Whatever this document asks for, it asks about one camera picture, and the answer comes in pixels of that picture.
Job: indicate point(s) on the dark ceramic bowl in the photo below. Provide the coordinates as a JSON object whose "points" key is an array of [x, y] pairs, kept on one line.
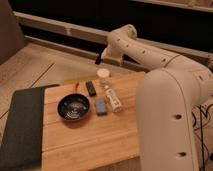
{"points": [[73, 107]]}

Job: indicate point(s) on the black rectangular block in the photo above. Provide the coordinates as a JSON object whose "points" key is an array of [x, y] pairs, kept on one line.
{"points": [[90, 88]]}

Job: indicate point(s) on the blue sponge block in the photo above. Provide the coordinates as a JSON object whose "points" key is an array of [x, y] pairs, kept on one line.
{"points": [[100, 107]]}

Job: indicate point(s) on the white tube bottle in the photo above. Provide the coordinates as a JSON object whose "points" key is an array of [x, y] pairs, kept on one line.
{"points": [[113, 99]]}

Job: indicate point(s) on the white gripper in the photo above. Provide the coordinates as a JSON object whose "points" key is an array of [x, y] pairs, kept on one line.
{"points": [[111, 55]]}

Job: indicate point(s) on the wooden cutting board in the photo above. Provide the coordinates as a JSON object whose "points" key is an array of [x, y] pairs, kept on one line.
{"points": [[95, 141]]}

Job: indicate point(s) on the dark grey mat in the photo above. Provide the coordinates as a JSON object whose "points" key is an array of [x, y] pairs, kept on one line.
{"points": [[22, 139]]}

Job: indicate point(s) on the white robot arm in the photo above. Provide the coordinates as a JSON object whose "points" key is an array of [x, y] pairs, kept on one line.
{"points": [[165, 97]]}

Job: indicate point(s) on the white ceramic cup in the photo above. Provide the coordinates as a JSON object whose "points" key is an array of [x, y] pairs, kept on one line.
{"points": [[103, 74]]}

